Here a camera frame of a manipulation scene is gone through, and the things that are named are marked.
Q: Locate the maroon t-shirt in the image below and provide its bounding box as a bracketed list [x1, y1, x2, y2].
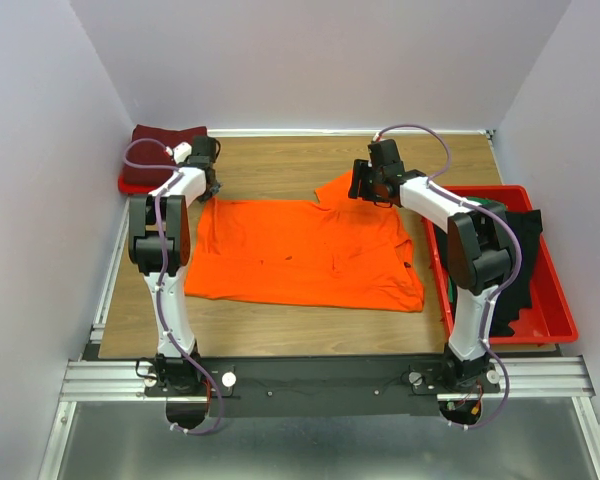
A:
[121, 125, 207, 186]

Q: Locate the orange t-shirt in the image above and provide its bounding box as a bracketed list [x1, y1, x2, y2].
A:
[184, 173, 425, 313]

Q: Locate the red t-shirt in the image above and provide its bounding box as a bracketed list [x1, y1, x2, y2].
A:
[117, 174, 159, 195]

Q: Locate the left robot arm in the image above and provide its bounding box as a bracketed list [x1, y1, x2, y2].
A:
[125, 135, 221, 396]

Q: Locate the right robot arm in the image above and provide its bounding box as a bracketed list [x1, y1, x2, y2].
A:
[348, 138, 522, 392]

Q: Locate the green t-shirt in bin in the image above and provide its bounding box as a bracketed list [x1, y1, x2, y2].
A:
[469, 197, 507, 209]

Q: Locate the black t-shirt in bin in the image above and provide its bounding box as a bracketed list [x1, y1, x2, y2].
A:
[429, 208, 545, 339]

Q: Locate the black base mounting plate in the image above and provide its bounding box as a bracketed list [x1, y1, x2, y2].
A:
[135, 354, 501, 430]

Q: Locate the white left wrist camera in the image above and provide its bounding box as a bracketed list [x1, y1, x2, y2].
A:
[165, 142, 192, 165]

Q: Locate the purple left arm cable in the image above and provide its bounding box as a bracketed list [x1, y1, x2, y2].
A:
[123, 138, 224, 436]

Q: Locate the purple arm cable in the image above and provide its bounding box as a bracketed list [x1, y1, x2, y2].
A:
[123, 138, 224, 436]
[371, 123, 524, 349]

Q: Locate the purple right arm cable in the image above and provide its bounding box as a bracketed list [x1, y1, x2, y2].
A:
[371, 123, 524, 349]

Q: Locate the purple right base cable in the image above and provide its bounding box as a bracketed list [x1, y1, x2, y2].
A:
[447, 347, 511, 431]

